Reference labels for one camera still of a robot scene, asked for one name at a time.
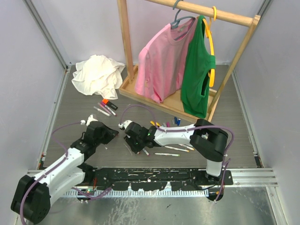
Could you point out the wooden clothes rack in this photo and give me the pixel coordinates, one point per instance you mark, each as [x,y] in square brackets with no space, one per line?
[173,104]

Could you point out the grey cable duct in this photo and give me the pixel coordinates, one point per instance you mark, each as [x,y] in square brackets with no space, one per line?
[163,193]

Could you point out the light grey cap marker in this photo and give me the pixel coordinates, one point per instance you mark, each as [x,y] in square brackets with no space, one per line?
[101,111]

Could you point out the pink cap marker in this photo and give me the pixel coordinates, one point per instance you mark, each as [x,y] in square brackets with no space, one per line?
[107,108]

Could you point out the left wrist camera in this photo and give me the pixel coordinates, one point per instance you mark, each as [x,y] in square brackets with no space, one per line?
[90,119]

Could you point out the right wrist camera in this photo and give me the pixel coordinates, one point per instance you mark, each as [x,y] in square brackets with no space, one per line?
[124,125]

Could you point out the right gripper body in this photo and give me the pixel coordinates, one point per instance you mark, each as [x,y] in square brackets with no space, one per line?
[136,145]

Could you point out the grey clothes hanger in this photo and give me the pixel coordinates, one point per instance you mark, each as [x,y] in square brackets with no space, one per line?
[181,21]

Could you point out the yellow cap marker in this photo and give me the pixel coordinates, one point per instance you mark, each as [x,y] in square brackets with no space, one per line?
[187,147]

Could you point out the magenta cap marker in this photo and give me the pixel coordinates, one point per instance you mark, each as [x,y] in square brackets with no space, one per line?
[146,152]

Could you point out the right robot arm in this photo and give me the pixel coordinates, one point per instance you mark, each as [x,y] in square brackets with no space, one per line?
[209,140]

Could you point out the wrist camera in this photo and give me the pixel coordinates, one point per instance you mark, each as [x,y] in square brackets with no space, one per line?
[90,119]
[124,125]

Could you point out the orange black highlighter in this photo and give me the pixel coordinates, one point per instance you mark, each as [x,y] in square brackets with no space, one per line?
[109,104]

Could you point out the white crumpled cloth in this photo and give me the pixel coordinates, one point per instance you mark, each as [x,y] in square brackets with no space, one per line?
[99,75]

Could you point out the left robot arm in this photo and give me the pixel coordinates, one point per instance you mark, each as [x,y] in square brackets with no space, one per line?
[34,196]

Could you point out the green tank top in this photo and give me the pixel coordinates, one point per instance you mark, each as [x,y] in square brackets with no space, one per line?
[195,86]

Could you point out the yellow clothes hanger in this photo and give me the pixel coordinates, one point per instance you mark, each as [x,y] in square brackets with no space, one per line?
[211,47]

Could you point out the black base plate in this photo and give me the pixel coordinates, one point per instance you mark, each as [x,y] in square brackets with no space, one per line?
[150,179]

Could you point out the green cap marker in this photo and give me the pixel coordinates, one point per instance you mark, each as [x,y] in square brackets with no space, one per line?
[167,154]

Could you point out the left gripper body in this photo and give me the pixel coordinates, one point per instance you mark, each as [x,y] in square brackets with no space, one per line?
[106,137]

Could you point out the pink t-shirt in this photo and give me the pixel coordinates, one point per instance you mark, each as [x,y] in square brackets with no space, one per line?
[162,61]

